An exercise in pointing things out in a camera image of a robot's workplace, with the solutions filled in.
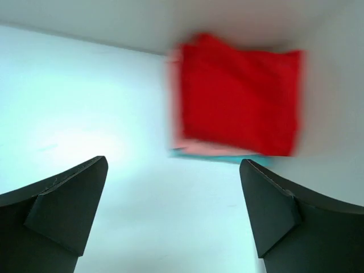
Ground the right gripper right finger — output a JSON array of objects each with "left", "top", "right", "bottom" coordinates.
[{"left": 239, "top": 159, "right": 363, "bottom": 273}]

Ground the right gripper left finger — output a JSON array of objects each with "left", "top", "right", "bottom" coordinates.
[{"left": 1, "top": 156, "right": 108, "bottom": 273}]

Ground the red t shirt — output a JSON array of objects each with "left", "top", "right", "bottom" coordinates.
[{"left": 176, "top": 34, "right": 303, "bottom": 156}]

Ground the folded teal t shirt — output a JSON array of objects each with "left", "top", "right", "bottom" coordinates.
[{"left": 170, "top": 149, "right": 271, "bottom": 167}]

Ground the folded pink t shirt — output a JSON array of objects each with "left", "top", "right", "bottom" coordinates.
[{"left": 167, "top": 48, "right": 253, "bottom": 157}]

